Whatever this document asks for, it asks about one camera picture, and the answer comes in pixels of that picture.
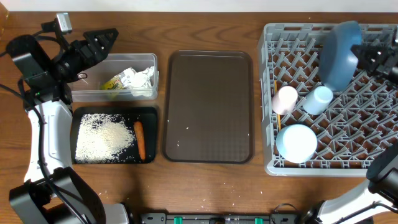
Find pink cup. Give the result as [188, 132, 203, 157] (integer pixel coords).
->
[272, 85, 298, 115]

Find light blue cup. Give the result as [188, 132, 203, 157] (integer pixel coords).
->
[303, 86, 333, 115]

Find brown serving tray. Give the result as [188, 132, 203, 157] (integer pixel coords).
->
[162, 50, 254, 164]

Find wooden chopstick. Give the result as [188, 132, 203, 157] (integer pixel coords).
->
[274, 80, 281, 131]

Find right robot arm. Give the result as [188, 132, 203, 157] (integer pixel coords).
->
[297, 27, 397, 223]

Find yellow foil snack wrapper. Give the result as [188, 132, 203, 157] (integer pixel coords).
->
[100, 75, 125, 90]

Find clear plastic bin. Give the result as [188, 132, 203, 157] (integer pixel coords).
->
[69, 53, 159, 102]

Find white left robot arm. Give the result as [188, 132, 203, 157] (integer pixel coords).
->
[6, 29, 129, 223]

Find dark blue plate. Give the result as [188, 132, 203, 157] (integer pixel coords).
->
[318, 21, 362, 91]

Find grey dishwasher rack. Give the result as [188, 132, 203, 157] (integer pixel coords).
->
[257, 23, 397, 177]

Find spilled rice grains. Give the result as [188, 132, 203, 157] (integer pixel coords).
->
[75, 113, 136, 164]

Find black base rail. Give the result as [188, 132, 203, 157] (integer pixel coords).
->
[135, 203, 303, 224]

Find white napkin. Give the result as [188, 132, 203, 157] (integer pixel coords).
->
[132, 66, 155, 89]

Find light blue bowl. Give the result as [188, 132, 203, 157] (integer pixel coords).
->
[275, 124, 318, 164]

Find black tray bin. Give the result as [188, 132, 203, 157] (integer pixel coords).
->
[70, 107, 157, 164]

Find white tissue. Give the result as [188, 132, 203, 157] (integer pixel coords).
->
[119, 67, 139, 89]

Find orange carrot piece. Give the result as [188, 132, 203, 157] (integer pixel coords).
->
[134, 121, 146, 161]

